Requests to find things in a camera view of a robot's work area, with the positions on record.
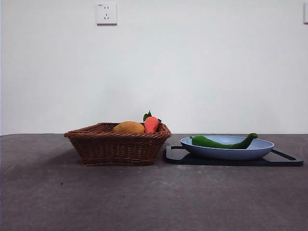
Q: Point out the light blue round plate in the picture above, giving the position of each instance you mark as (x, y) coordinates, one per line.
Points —
(228, 154)

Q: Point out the orange carrot with green top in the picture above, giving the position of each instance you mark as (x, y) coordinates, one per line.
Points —
(151, 125)

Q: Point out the white wall power socket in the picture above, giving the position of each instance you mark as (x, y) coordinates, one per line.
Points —
(106, 14)

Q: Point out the black rectangular tray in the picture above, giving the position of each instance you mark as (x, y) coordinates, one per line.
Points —
(175, 157)

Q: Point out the brown wicker basket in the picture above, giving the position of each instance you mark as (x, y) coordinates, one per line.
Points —
(115, 149)

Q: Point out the long green pepper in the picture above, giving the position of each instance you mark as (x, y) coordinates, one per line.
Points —
(216, 143)

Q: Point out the white wall plate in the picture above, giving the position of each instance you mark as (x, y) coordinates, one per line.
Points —
(305, 13)

